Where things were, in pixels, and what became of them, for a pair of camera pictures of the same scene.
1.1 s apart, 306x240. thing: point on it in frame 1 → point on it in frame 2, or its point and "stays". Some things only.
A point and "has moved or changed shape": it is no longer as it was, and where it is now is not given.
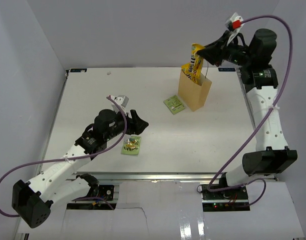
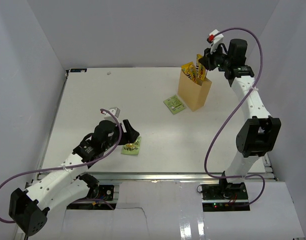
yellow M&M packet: x=196 y=61 has moved or changed shape
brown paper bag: x=192 y=93 stays
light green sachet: x=174 y=104 stays
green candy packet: x=131 y=145 stays
